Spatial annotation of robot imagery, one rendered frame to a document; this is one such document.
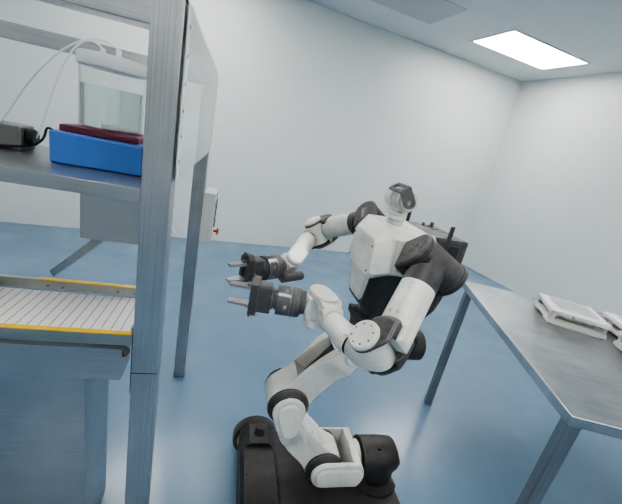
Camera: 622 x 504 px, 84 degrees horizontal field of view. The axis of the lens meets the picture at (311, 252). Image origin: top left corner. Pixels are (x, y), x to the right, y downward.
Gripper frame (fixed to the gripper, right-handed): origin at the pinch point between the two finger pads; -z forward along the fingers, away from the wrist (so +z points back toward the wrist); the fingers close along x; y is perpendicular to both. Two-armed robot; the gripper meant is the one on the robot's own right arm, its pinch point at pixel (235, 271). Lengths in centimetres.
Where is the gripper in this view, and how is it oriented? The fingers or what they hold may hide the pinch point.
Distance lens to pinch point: 117.5
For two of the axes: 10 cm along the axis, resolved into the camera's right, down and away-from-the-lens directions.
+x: -2.0, 9.3, 3.0
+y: -6.7, -3.5, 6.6
